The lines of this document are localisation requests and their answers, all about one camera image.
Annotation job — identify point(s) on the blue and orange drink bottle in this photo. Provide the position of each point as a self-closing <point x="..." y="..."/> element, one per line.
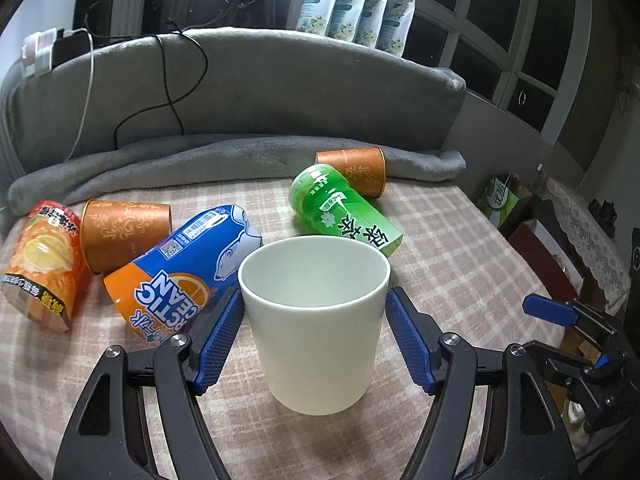
<point x="175" y="265"/>

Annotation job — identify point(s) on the white charger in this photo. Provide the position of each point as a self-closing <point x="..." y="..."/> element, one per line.
<point x="37" y="52"/>

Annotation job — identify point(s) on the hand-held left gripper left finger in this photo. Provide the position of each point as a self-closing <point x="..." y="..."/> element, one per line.
<point x="220" y="332"/>

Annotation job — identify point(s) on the white cup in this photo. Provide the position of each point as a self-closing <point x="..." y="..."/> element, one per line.
<point x="315" y="330"/>

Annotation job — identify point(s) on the black device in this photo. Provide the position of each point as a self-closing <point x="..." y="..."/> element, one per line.
<point x="70" y="47"/>

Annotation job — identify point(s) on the white lace tablecloth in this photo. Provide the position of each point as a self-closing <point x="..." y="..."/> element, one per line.
<point x="590" y="245"/>

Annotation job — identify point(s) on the green tissue box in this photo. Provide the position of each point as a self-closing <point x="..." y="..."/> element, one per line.
<point x="497" y="200"/>

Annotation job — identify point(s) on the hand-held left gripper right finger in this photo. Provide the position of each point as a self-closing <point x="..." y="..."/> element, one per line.
<point x="407" y="335"/>

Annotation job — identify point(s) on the dark figurine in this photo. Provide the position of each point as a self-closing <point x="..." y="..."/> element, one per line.
<point x="604" y="215"/>

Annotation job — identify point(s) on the white window frame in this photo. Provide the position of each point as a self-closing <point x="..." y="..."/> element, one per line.
<point x="510" y="65"/>

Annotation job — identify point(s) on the green tea bottle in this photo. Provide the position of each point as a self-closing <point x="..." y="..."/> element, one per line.
<point x="340" y="205"/>

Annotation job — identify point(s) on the red box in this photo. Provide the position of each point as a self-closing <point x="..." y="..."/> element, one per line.
<point x="545" y="260"/>

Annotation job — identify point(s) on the grey fleece blanket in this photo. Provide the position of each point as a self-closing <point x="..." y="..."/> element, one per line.
<point x="200" y="165"/>

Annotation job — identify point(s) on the brown patterned paper cup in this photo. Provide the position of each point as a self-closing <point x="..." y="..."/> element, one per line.
<point x="357" y="167"/>
<point x="120" y="232"/>

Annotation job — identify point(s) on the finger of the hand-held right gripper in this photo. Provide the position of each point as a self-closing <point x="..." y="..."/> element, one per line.
<point x="547" y="307"/>
<point x="570" y="357"/>

